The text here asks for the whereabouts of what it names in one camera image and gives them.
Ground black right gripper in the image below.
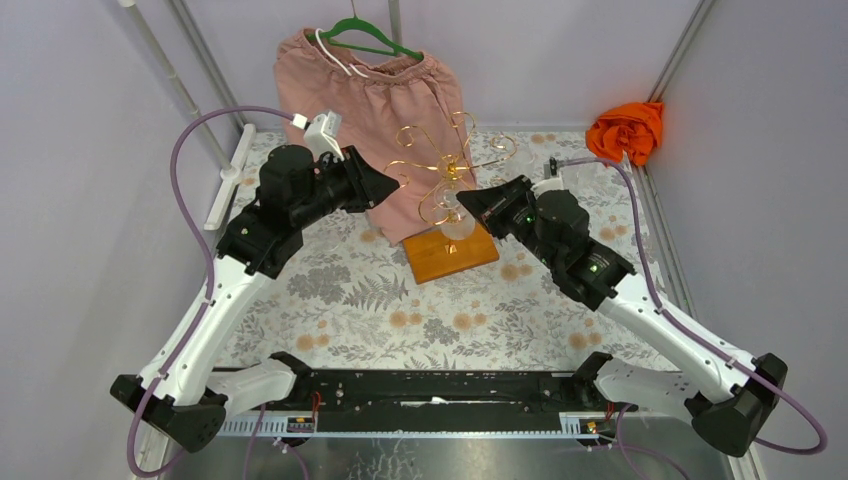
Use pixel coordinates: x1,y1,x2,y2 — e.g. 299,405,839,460
456,175,561,270

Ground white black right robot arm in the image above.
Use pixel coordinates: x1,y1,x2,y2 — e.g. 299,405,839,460
456,176,788,457

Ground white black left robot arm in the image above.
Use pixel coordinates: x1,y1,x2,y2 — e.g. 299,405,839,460
110,145,401,453

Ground orange wooden rack base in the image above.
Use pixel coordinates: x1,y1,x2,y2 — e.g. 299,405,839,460
401,226,500,285

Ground pink shorts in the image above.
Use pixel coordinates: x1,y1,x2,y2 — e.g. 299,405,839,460
273,28,471,244

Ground floral table mat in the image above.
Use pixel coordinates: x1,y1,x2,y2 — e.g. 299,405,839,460
211,130,684,372

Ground green clothes hanger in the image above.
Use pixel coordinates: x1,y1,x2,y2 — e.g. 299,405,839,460
305,15,425,62

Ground orange cloth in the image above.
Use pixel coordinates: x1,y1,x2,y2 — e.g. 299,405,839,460
585,102,665,167

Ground gold wire glass rack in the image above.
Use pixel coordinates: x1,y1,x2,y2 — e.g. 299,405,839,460
383,111,518,230

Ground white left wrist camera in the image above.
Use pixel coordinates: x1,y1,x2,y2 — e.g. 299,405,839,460
290,110,343,159

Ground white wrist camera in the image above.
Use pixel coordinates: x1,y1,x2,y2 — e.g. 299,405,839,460
532,157,565,198
290,110,343,159

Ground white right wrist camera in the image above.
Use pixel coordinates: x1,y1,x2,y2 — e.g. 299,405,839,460
532,157,565,198

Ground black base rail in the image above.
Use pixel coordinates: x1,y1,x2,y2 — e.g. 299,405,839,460
211,367,637,435

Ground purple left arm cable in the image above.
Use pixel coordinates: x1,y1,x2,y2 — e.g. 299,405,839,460
125,105,299,480

